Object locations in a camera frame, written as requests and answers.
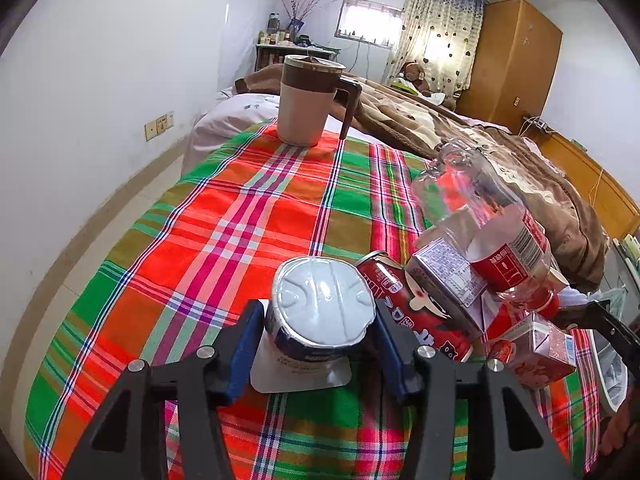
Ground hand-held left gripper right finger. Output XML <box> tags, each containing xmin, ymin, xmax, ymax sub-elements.
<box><xmin>374</xmin><ymin>302</ymin><xmax>576</xmax><ymax>480</ymax></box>

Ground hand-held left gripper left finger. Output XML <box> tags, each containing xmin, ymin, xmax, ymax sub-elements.
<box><xmin>62</xmin><ymin>299</ymin><xmax>266</xmax><ymax>480</ymax></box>

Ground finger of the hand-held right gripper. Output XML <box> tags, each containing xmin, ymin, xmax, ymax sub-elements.
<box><xmin>552</xmin><ymin>299</ymin><xmax>640</xmax><ymax>356</ymax></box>

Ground red drink can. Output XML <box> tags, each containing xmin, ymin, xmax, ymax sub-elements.
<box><xmin>355</xmin><ymin>251</ymin><xmax>473</xmax><ymax>363</ymax></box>

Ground white bin with plastic bag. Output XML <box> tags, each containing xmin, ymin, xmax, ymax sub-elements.
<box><xmin>595</xmin><ymin>285</ymin><xmax>640</xmax><ymax>411</ymax></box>

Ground pink red drink carton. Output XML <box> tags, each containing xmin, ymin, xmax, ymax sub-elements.
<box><xmin>487</xmin><ymin>312</ymin><xmax>578</xmax><ymax>388</ymax></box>

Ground blue white yogurt cup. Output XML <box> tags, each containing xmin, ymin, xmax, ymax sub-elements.
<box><xmin>250</xmin><ymin>256</ymin><xmax>377</xmax><ymax>394</ymax></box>

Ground clear bottle with red label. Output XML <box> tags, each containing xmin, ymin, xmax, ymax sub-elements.
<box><xmin>411</xmin><ymin>139</ymin><xmax>561</xmax><ymax>318</ymax></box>

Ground colourful plaid cloth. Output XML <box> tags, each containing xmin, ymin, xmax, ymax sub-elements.
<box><xmin>25</xmin><ymin>117</ymin><xmax>601</xmax><ymax>480</ymax></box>

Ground wooden headboard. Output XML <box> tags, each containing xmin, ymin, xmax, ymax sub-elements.
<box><xmin>537</xmin><ymin>130</ymin><xmax>640</xmax><ymax>241</ymax></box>

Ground white bed sheet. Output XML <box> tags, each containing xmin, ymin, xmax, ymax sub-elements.
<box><xmin>181</xmin><ymin>87</ymin><xmax>281</xmax><ymax>176</ymax></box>

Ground brown fleece blanket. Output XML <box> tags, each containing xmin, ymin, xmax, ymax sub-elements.
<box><xmin>235</xmin><ymin>67</ymin><xmax>608</xmax><ymax>291</ymax></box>

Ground beige and brown mug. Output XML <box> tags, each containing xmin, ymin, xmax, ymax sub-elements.
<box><xmin>276</xmin><ymin>54</ymin><xmax>363</xmax><ymax>147</ymax></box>

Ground wooden wardrobe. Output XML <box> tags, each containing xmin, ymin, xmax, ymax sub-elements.
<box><xmin>456</xmin><ymin>0</ymin><xmax>565</xmax><ymax>131</ymax></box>

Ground brown teddy bear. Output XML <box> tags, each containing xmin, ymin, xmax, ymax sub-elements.
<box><xmin>397</xmin><ymin>61</ymin><xmax>432</xmax><ymax>96</ymax></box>

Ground cluttered white shelf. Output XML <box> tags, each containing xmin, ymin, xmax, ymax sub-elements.
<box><xmin>255</xmin><ymin>42</ymin><xmax>336</xmax><ymax>72</ymax></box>

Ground heart patterned curtain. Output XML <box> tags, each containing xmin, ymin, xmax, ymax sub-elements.
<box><xmin>382</xmin><ymin>0</ymin><xmax>488</xmax><ymax>98</ymax></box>

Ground small window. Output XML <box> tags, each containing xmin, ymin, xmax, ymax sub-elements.
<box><xmin>335</xmin><ymin>0</ymin><xmax>405</xmax><ymax>50</ymax></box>

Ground dried branches in vase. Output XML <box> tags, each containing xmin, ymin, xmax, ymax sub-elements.
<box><xmin>275</xmin><ymin>0</ymin><xmax>326</xmax><ymax>36</ymax></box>

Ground white charger cable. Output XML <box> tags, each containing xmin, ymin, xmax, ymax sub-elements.
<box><xmin>520</xmin><ymin>114</ymin><xmax>551</xmax><ymax>136</ymax></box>

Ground beige wall socket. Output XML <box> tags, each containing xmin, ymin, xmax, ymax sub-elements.
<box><xmin>145</xmin><ymin>112</ymin><xmax>175</xmax><ymax>142</ymax></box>

